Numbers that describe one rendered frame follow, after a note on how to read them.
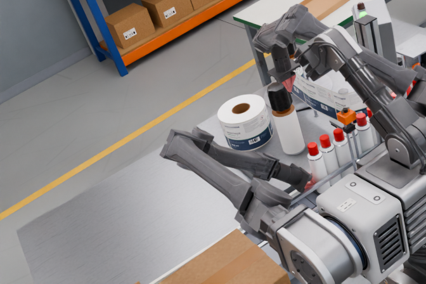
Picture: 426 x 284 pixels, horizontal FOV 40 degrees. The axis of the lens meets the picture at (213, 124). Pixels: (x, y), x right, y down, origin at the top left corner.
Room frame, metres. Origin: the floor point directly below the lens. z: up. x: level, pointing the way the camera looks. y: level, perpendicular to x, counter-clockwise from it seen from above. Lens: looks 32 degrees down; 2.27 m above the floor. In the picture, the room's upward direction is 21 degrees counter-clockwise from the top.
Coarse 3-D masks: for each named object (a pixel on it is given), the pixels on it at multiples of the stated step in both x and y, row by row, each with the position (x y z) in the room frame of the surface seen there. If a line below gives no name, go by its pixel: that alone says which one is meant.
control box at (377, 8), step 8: (376, 0) 1.59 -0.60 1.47; (384, 0) 1.58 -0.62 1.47; (352, 8) 1.61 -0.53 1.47; (368, 8) 1.56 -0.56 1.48; (376, 8) 1.54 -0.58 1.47; (384, 8) 1.52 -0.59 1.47; (376, 16) 1.49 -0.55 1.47; (384, 16) 1.48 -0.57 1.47; (384, 24) 1.44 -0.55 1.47; (384, 32) 1.44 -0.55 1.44; (392, 32) 1.44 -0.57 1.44; (384, 40) 1.44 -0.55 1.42; (392, 40) 1.44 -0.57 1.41; (384, 48) 1.44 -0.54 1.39; (392, 48) 1.44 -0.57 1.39; (384, 56) 1.45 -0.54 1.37; (392, 56) 1.44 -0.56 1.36
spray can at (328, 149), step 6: (324, 138) 1.55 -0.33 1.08; (324, 144) 1.54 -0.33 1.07; (330, 144) 1.55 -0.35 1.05; (324, 150) 1.54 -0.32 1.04; (330, 150) 1.53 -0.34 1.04; (324, 156) 1.54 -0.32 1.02; (330, 156) 1.53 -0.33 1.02; (336, 156) 1.54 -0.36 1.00; (330, 162) 1.53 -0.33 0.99; (336, 162) 1.54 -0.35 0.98; (330, 168) 1.53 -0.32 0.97; (336, 168) 1.53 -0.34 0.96; (330, 180) 1.54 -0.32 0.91; (336, 180) 1.53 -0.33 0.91
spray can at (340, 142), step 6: (336, 132) 1.55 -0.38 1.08; (342, 132) 1.55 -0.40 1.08; (336, 138) 1.55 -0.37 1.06; (342, 138) 1.55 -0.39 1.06; (336, 144) 1.55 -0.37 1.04; (342, 144) 1.54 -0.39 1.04; (336, 150) 1.55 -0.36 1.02; (342, 150) 1.54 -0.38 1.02; (348, 150) 1.54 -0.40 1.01; (342, 156) 1.54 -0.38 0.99; (348, 156) 1.54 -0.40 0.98; (342, 162) 1.54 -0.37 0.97; (342, 174) 1.55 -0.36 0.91
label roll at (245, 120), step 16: (240, 96) 2.10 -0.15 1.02; (256, 96) 2.05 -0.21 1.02; (224, 112) 2.02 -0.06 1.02; (240, 112) 2.05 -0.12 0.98; (256, 112) 1.94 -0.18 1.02; (224, 128) 1.97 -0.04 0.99; (240, 128) 1.92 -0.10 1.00; (256, 128) 1.91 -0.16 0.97; (272, 128) 1.98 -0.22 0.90; (240, 144) 1.92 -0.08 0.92; (256, 144) 1.91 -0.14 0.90
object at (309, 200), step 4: (312, 192) 1.55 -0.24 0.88; (316, 192) 1.54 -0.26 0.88; (308, 196) 1.54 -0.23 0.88; (312, 196) 1.53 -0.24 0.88; (316, 196) 1.52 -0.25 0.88; (300, 200) 1.53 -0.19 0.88; (304, 200) 1.52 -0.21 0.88; (308, 200) 1.52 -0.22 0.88; (312, 200) 1.51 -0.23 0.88; (296, 204) 1.52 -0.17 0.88; (304, 204) 1.50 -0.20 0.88; (308, 204) 1.50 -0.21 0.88; (312, 204) 1.49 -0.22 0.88; (316, 204) 1.48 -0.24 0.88; (312, 208) 1.47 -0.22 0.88; (248, 236) 1.45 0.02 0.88; (252, 236) 1.45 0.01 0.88; (252, 240) 1.43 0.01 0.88; (256, 240) 1.42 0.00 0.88; (260, 240) 1.42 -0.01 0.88; (256, 244) 1.41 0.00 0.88
